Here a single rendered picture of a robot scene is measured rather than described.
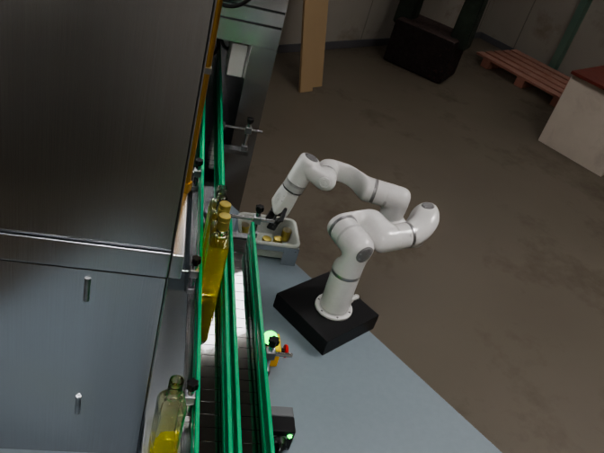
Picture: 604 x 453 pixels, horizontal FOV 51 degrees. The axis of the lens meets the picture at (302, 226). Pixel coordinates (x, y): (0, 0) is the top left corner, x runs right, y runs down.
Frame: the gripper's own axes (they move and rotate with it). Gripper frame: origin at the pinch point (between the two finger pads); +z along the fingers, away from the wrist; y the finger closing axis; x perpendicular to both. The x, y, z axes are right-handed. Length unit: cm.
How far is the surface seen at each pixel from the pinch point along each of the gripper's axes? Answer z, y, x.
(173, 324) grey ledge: 10, 54, -31
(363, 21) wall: 17, -482, 170
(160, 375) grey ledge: 11, 72, -34
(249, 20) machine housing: -40, -75, -24
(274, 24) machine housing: -43, -75, -14
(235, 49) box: -23, -85, -21
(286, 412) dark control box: 6, 78, -1
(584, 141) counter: -20, -287, 341
